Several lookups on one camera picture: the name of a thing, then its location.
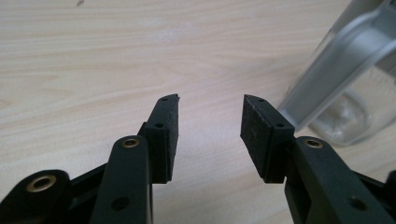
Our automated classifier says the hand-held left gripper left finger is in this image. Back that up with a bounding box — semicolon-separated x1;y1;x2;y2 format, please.
90;93;180;224

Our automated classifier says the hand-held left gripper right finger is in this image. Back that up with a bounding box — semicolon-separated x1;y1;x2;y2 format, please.
240;94;396;224

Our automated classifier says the clear jar with grey lid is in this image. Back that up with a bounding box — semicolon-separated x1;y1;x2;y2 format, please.
277;0;396;147

